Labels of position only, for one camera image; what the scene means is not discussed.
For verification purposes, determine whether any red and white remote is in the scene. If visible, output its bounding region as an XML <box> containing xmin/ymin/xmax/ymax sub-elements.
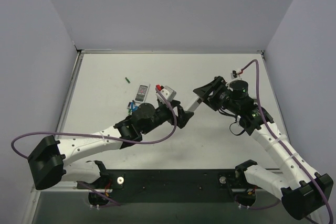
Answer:
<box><xmin>185</xmin><ymin>95</ymin><xmax>203</xmax><ymax>112</ymax></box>

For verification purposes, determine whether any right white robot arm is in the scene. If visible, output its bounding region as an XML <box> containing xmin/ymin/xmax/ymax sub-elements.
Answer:
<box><xmin>193</xmin><ymin>76</ymin><xmax>333</xmax><ymax>220</ymax></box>

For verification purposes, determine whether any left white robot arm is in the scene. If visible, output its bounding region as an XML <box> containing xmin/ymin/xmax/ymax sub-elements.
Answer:
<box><xmin>28</xmin><ymin>100</ymin><xmax>194</xmax><ymax>190</ymax></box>

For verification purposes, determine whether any grey and white remote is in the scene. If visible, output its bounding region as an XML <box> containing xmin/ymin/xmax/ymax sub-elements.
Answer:
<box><xmin>134</xmin><ymin>83</ymin><xmax>150</xmax><ymax>104</ymax></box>

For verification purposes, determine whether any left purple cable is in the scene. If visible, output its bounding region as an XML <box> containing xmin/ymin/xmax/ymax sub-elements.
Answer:
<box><xmin>10</xmin><ymin>94</ymin><xmax>177</xmax><ymax>159</ymax></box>

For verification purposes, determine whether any purple cable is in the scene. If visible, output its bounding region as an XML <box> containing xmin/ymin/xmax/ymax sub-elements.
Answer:
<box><xmin>240</xmin><ymin>59</ymin><xmax>331</xmax><ymax>221</ymax></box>
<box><xmin>10</xmin><ymin>94</ymin><xmax>177</xmax><ymax>159</ymax></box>

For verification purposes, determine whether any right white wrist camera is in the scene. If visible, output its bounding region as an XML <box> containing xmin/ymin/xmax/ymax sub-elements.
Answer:
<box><xmin>230</xmin><ymin>69</ymin><xmax>244</xmax><ymax>81</ymax></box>

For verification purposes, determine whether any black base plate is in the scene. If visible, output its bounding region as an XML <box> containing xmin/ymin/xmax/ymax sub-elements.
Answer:
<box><xmin>90</xmin><ymin>169</ymin><xmax>253</xmax><ymax>204</ymax></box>

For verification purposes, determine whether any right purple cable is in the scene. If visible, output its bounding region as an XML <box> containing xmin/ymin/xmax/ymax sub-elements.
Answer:
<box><xmin>240</xmin><ymin>59</ymin><xmax>331</xmax><ymax>221</ymax></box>

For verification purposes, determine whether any aluminium rail frame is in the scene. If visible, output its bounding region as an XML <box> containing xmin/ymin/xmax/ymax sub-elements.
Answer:
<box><xmin>30</xmin><ymin>50</ymin><xmax>85</xmax><ymax>224</ymax></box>

